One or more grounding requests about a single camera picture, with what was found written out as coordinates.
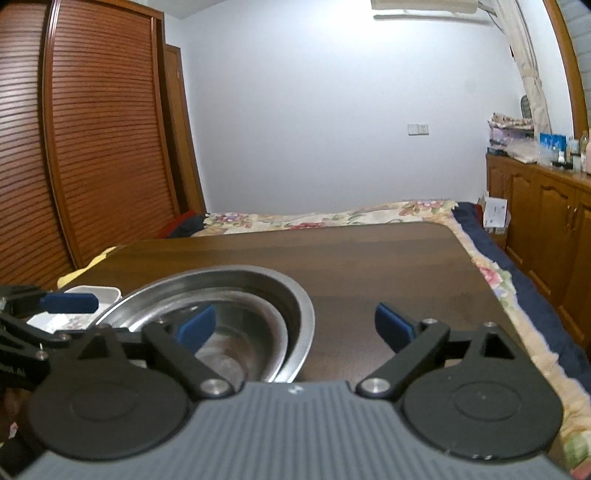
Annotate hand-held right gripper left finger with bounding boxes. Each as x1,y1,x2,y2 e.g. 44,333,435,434
76,305,234,400

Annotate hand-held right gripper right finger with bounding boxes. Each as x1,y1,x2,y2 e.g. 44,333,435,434
355,303,518,400

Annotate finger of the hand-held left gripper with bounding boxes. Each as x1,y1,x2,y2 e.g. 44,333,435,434
0,285,100,319
0,316,72,349

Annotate white floral square plate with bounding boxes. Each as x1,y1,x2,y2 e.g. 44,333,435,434
25,285,122,332

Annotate medium steel bowl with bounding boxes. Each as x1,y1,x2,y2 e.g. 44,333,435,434
173,295,291,384

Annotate large steel bowl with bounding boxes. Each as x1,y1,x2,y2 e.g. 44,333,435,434
95,264,316,385

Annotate yellow plush toy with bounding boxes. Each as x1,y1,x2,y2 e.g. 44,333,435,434
58,247,116,289

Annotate dark clothes pile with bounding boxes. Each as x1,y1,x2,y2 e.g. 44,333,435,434
166,210,208,238

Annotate floral blanket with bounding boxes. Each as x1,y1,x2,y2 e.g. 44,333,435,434
191,198,591,480

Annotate navy quilt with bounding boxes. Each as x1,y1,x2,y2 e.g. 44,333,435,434
452,202,591,388

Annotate white cardboard box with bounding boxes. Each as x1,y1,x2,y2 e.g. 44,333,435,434
482,196,509,232

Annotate louvered wooden wardrobe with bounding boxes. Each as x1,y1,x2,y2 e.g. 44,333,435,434
0,0,181,287

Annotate wooden sideboard cabinet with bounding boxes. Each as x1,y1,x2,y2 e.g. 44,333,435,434
485,154,591,352

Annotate wooden door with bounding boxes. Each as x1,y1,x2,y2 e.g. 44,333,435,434
164,44,207,217

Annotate bottles and clutter on sideboard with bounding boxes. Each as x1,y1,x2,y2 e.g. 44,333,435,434
488,112,537,156

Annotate blue box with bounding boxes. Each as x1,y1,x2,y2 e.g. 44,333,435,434
539,133,568,156

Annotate cream curtain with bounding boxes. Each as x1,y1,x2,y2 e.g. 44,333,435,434
489,0,552,139

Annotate beige air conditioner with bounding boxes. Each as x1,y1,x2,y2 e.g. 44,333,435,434
370,0,491,21

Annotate grey window blind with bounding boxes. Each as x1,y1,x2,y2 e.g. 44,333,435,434
558,0,591,121

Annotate wooden window frame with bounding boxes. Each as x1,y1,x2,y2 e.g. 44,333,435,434
544,0,589,134

